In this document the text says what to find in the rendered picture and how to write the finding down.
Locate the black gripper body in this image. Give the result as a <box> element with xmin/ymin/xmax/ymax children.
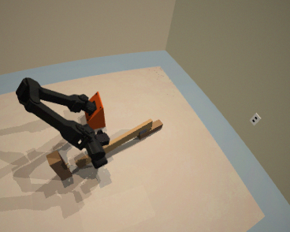
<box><xmin>91</xmin><ymin>156</ymin><xmax>108</xmax><ymax>170</ymax></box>

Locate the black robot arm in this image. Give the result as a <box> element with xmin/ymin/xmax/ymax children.
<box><xmin>16</xmin><ymin>77</ymin><xmax>110</xmax><ymax>161</ymax></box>

